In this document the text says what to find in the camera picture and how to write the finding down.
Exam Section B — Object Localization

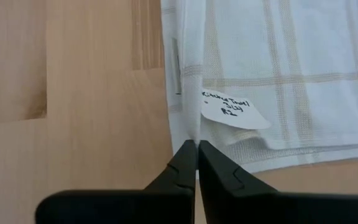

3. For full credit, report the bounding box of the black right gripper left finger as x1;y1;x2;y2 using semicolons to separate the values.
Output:
35;139;198;224

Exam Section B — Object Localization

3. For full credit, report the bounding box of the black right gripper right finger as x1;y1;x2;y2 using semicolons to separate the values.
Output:
198;139;358;224

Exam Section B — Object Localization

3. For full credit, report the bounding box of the white checked kitchen towel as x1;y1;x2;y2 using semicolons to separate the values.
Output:
160;0;358;174

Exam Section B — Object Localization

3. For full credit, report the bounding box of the white handwritten towel tag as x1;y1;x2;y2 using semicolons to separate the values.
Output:
200;89;272;131

